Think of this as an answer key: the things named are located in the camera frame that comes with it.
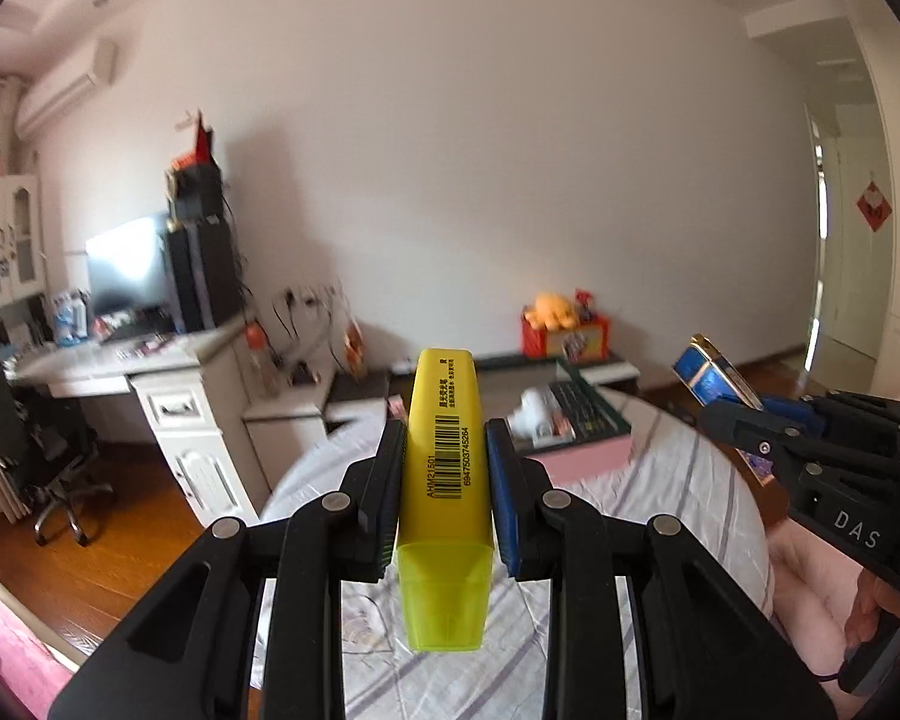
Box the orange snack bag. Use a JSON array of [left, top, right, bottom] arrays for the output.
[[343, 319, 368, 376]]

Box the yellow highlighter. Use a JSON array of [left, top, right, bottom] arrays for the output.
[[394, 347, 494, 652]]

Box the low black bench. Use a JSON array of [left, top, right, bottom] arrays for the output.
[[322, 356, 642, 425]]

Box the black office chair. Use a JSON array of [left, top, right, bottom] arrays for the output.
[[0, 315, 113, 547]]

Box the white desk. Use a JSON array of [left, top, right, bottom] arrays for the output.
[[6, 319, 271, 530]]

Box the pink storage box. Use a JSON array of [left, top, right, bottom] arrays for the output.
[[386, 357, 632, 494]]

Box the blue bottle pack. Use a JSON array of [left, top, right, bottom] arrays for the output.
[[52, 291, 91, 346]]

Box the blue card box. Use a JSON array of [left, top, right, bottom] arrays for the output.
[[673, 335, 764, 410]]

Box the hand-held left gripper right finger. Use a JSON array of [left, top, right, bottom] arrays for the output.
[[484, 417, 833, 720]]

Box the red desk calendar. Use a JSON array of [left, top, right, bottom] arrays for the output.
[[176, 111, 217, 166]]

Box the yellow octopus plush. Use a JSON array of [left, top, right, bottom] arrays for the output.
[[525, 292, 578, 329]]

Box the white air conditioner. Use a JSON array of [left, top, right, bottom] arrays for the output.
[[16, 39, 117, 137]]

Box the white round toy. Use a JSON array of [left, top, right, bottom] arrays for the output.
[[508, 388, 560, 437]]

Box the black computer monitor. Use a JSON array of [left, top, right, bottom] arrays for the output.
[[85, 214, 170, 316]]

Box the pink bedspread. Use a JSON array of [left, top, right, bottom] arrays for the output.
[[0, 547, 83, 720]]

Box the white glass door cabinet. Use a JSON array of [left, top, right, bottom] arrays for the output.
[[0, 174, 46, 316]]

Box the orange cap bottle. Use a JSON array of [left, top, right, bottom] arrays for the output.
[[244, 322, 280, 397]]

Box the black cable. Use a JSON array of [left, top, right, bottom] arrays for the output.
[[272, 289, 346, 368]]

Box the black box with round dial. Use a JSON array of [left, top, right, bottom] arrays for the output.
[[166, 161, 222, 222]]

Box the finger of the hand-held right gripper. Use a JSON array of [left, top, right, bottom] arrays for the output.
[[696, 399, 833, 485], [754, 390, 833, 440]]

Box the white bedside cabinet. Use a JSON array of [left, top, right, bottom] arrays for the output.
[[241, 375, 338, 451]]

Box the red door decoration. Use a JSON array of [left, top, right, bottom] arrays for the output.
[[856, 174, 892, 233]]

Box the black computer tower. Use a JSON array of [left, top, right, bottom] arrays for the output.
[[165, 214, 242, 332]]

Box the red printed box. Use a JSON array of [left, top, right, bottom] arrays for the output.
[[521, 313, 612, 361]]

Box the person's right hand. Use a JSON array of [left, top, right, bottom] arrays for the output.
[[844, 566, 897, 650]]

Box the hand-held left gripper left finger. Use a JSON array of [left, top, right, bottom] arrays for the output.
[[49, 418, 413, 720]]

